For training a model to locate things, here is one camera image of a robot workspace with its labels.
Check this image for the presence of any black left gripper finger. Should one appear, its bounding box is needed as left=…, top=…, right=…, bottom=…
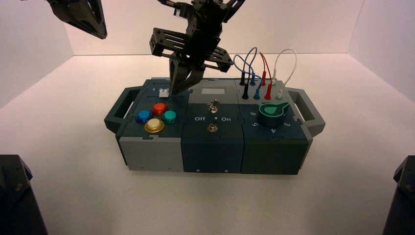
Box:
left=45, top=0, right=105, bottom=40
left=86, top=0, right=108, bottom=40

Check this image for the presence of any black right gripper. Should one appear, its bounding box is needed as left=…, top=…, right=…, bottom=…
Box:
left=148, top=19, right=235, bottom=96

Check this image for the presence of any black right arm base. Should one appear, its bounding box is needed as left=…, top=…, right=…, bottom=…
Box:
left=382, top=155, right=415, bottom=235

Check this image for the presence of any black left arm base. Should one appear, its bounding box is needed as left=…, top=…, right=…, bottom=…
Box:
left=0, top=154, right=49, bottom=235

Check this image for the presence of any red round push button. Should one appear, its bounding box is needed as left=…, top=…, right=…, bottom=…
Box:
left=151, top=102, right=168, bottom=117

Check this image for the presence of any teal round push button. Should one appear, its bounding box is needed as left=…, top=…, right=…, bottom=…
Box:
left=161, top=110, right=178, bottom=124

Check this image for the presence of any yellow round push button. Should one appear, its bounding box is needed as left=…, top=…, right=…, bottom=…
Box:
left=144, top=118, right=165, bottom=134

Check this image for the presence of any blue round push button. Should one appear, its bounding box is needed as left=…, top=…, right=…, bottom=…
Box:
left=135, top=110, right=153, bottom=124

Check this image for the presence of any dark teal grey control box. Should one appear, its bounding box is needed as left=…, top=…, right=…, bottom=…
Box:
left=103, top=77, right=326, bottom=176

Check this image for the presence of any green pointer rotary knob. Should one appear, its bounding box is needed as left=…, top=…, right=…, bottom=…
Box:
left=257, top=101, right=291, bottom=127

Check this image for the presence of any black jumper cable with plugs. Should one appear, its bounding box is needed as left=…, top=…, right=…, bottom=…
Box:
left=239, top=47, right=259, bottom=100

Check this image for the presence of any blue jumper cable with plugs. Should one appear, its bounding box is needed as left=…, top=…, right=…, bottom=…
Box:
left=232, top=54, right=263, bottom=100

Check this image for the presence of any red jumper cable with plugs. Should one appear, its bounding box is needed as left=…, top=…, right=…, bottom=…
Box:
left=259, top=51, right=273, bottom=101

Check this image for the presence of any white jumper cable with plugs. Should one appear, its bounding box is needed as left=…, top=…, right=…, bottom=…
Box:
left=272, top=48, right=298, bottom=101

